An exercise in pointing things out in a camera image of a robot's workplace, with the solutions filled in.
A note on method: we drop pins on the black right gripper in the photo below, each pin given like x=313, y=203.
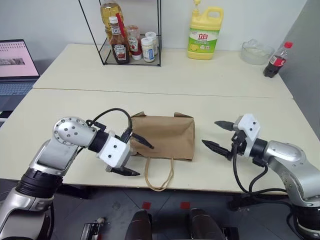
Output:
x=240, y=145

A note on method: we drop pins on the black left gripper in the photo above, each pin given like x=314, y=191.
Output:
x=132, y=148

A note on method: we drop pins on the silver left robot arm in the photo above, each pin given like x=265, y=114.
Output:
x=65, y=135

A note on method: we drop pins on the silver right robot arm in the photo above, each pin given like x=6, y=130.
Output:
x=287, y=155

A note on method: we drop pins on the brown paper bag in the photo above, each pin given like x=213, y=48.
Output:
x=165, y=137

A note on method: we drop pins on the black table base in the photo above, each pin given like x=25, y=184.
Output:
x=255, y=201
x=75, y=191

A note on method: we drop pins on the dark rounded shape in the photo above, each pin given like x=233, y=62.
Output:
x=203, y=225
x=138, y=226

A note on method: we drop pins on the cola bottle red cap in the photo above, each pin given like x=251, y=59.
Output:
x=275, y=62

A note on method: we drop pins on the yellow detergent jug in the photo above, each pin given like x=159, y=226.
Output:
x=202, y=42

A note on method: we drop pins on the white seasoning shaker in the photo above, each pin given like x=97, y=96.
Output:
x=148, y=51
x=153, y=36

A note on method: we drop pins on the dark brown sauce bottle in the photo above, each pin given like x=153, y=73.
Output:
x=120, y=50

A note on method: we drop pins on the red ketchup bottle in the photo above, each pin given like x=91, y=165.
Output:
x=133, y=42

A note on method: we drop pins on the yellow cooking oil bottle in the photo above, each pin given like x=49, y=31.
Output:
x=110, y=12

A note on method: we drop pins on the open laptop computer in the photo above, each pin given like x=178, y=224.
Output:
x=15, y=60

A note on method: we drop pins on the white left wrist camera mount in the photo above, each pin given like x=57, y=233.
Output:
x=113, y=151

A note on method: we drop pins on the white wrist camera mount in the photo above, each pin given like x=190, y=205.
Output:
x=250, y=127
x=113, y=151

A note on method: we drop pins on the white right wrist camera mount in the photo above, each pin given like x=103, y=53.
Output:
x=250, y=127

